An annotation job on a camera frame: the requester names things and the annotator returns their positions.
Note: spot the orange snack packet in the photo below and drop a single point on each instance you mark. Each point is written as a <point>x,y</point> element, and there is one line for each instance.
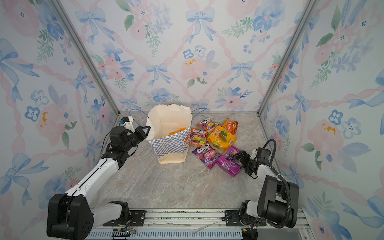
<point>231,126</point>

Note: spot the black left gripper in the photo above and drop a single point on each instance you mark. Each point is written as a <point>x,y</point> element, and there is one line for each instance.
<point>140,133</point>

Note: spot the aluminium corner post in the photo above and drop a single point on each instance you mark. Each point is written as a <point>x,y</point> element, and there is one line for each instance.
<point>298,33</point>
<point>63,17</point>

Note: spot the purple fruit candy pack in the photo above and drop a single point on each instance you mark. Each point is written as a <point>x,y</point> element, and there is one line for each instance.
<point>207,155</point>

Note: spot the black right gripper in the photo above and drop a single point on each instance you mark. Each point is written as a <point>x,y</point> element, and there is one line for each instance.
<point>244,160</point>

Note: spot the orange fruit candy pack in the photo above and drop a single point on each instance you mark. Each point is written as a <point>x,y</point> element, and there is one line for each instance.
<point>198,137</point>

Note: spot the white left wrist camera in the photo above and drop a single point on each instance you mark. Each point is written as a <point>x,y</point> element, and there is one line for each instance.
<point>127,122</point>

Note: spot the aluminium corner post right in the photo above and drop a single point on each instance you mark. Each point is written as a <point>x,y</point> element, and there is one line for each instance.
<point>298,33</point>

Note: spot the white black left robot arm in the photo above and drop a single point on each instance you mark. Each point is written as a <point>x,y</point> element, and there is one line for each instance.
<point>70,215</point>

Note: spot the metal base rail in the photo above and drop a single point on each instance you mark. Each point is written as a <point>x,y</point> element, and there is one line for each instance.
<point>195,224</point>

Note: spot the yellow mango gummy bag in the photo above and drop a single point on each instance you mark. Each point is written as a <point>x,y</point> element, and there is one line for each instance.
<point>221,139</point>
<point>178,131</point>

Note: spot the purple grape gummy bag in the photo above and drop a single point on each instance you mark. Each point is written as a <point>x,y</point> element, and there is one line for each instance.
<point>229,163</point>

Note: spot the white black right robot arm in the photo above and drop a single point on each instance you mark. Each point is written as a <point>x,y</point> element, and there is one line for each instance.
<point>277,204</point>

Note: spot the aluminium corner post left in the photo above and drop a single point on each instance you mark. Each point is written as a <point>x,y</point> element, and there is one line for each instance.
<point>63,17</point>

